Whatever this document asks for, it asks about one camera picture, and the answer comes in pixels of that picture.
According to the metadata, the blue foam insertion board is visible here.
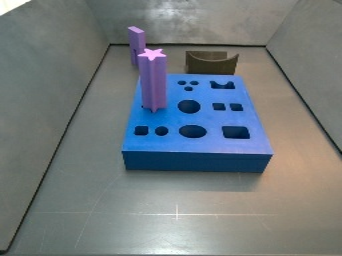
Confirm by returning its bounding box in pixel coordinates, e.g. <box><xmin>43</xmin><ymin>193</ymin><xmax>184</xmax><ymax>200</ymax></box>
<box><xmin>122</xmin><ymin>74</ymin><xmax>275</xmax><ymax>172</ymax></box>

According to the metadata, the purple star-shaped peg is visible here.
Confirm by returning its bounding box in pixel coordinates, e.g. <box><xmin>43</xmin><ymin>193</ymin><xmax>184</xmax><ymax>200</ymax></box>
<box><xmin>138</xmin><ymin>49</ymin><xmax>168</xmax><ymax>112</ymax></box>

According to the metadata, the purple double-square peg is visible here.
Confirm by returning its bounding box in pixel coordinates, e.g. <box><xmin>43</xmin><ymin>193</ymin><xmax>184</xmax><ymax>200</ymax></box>
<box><xmin>129</xmin><ymin>26</ymin><xmax>146</xmax><ymax>65</ymax></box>

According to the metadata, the black curved stand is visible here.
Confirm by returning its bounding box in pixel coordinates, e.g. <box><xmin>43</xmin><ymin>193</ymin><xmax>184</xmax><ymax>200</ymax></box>
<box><xmin>186</xmin><ymin>51</ymin><xmax>240</xmax><ymax>75</ymax></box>

